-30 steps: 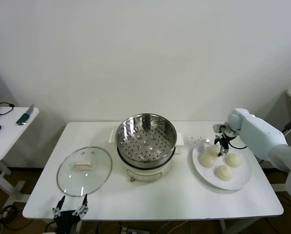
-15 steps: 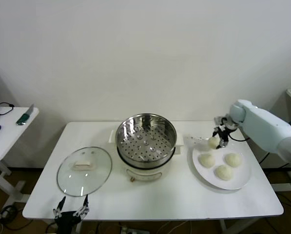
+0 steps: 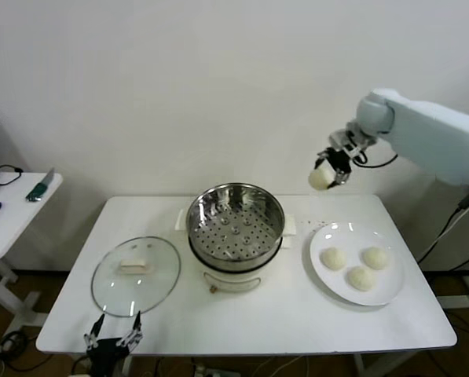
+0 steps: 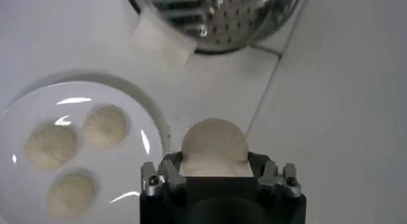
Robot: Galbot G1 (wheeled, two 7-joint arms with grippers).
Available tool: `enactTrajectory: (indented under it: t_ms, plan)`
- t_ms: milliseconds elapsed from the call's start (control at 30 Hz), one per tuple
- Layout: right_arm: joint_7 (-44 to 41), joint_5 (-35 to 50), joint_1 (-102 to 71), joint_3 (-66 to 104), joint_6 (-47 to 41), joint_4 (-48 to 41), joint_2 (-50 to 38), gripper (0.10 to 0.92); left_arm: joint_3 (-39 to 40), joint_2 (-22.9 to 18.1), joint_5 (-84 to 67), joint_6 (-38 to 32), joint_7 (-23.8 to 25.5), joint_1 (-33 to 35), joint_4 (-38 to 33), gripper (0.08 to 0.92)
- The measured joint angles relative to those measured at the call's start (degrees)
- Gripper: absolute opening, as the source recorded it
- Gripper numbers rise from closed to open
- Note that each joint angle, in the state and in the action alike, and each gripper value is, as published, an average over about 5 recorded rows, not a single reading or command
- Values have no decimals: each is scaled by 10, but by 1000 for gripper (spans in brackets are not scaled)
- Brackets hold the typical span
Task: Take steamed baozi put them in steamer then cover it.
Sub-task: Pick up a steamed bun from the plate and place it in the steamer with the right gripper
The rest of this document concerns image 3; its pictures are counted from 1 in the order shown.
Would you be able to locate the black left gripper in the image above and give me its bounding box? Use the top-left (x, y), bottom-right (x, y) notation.
top-left (84, 310), bottom-right (144, 377)

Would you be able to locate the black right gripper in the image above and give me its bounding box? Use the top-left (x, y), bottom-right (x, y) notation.
top-left (314, 147), bottom-right (353, 190)

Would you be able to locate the white steamed baozi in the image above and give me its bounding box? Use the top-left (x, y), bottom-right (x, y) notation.
top-left (308, 167), bottom-right (335, 192)
top-left (361, 246), bottom-right (388, 271)
top-left (346, 265), bottom-right (377, 292)
top-left (321, 247), bottom-right (347, 272)

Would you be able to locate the glass pot lid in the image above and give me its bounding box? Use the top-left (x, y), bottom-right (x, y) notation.
top-left (90, 236), bottom-right (181, 317)

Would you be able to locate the perforated stainless steel steamer basket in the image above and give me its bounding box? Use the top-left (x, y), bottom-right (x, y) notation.
top-left (185, 181), bottom-right (287, 272)

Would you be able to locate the white floor power strip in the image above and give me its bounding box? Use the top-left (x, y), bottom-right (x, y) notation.
top-left (192, 364), bottom-right (235, 377)

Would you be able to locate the white round plate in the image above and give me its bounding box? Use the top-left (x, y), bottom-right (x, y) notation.
top-left (309, 221), bottom-right (406, 307)

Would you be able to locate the white electric cooker base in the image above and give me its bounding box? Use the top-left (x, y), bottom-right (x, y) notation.
top-left (174, 210), bottom-right (298, 295)

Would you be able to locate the white side table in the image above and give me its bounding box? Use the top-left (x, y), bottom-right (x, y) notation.
top-left (0, 171), bottom-right (65, 335)

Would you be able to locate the white shelf table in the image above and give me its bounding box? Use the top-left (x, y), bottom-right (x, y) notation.
top-left (438, 274), bottom-right (469, 313)

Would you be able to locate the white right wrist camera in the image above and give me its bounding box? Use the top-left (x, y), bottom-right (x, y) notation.
top-left (328, 128), bottom-right (357, 152)

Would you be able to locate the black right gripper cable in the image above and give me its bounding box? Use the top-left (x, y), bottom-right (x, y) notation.
top-left (355, 152), bottom-right (399, 168)

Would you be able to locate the black floor cable coil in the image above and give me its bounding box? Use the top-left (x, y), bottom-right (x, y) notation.
top-left (0, 329), bottom-right (35, 372)

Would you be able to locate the green handled knife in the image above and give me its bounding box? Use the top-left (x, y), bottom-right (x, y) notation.
top-left (24, 167), bottom-right (57, 203)

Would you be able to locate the thin black looped cable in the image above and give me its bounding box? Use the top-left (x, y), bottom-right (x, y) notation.
top-left (0, 164), bottom-right (24, 188)

